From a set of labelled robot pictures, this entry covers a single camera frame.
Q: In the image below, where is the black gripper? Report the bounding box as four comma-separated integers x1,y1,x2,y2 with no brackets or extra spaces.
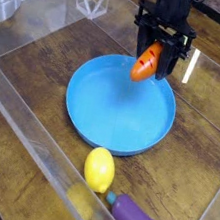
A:
135,0,201,81

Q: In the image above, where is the clear acrylic enclosure wall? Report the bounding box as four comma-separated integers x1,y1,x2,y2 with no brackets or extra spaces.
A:
0,0,220,220

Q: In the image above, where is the orange toy carrot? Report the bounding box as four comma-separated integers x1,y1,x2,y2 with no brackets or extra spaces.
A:
130,42,163,82

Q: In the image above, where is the blue round tray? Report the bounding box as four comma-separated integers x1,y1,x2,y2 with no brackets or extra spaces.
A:
66,54,176,157

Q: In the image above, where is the yellow toy lemon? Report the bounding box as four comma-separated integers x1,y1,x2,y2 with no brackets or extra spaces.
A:
84,147,115,194

